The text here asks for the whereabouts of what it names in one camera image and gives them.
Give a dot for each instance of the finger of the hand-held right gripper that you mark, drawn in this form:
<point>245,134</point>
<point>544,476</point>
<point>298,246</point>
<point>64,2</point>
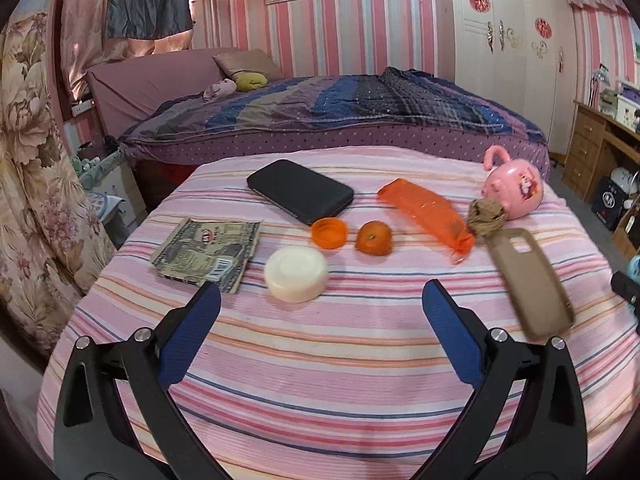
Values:
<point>627,287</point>

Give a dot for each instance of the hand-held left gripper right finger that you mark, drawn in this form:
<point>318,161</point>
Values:
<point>452,335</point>

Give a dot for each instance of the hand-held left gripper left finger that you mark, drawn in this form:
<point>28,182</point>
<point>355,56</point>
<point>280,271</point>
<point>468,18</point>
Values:
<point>187,335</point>

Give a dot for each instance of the turquoise plastic basket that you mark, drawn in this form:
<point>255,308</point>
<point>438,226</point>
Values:
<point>635,266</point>

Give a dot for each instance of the grey printed snack packet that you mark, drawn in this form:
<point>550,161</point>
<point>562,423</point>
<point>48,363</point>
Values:
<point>205,252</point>

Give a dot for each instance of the brown phone case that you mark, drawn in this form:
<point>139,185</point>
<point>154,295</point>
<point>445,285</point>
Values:
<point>535,285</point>

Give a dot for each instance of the orange plastic bag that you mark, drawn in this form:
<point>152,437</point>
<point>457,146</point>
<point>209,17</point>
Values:
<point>425,215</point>

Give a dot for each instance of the white round soap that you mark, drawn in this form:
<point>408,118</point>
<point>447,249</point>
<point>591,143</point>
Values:
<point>296,274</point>

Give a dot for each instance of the tangerine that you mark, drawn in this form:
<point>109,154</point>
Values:
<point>373,237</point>

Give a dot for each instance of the orange plastic cap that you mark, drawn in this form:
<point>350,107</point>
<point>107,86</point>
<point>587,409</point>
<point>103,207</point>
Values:
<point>329,234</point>

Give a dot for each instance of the cardboard box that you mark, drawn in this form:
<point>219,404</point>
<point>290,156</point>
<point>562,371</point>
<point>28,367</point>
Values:
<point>630,235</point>

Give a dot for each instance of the black gift bag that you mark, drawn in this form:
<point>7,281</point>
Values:
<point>610,205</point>

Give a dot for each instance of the white helmet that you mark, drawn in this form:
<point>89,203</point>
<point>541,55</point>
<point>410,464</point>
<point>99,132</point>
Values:
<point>625,180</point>

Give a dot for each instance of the pink striped tablecloth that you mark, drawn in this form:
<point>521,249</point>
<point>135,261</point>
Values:
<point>325,350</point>

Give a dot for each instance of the wooden desk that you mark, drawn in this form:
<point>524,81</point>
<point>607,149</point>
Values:
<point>582,150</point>

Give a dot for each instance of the pink cartoon mug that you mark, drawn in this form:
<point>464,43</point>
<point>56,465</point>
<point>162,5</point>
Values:
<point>517,190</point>

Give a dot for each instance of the white bedside cabinet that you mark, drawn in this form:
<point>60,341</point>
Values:
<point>110,210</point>

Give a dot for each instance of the white storage box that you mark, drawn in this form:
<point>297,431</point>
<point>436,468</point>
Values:
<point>627,112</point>

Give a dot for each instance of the black smartphone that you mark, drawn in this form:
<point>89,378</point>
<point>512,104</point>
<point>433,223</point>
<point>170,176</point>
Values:
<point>300,191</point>

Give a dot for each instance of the beige floral curtain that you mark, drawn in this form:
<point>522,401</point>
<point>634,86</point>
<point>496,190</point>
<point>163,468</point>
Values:
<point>45,185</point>

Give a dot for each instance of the white wardrobe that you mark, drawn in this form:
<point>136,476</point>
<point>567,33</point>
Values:
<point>505,85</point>

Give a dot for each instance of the purple bed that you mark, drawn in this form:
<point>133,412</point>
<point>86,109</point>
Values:
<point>125,95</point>

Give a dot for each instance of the pink plush toy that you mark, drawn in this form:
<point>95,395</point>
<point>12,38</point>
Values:
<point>220,89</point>

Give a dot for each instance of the white power strip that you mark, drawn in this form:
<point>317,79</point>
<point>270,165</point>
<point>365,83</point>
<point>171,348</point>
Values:
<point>82,108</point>

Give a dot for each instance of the green plush toy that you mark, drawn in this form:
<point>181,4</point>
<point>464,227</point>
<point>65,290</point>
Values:
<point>251,82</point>

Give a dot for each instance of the striped patchwork blanket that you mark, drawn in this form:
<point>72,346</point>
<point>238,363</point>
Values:
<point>325,105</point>

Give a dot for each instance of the red paper decoration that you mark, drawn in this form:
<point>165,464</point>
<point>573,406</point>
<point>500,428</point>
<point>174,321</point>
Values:
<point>480,2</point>
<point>543,28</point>

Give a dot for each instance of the beige pillow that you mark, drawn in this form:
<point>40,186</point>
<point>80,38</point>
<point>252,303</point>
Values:
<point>247,62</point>

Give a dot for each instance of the pink satin curtain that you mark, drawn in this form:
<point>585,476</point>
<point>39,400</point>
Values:
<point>82,30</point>

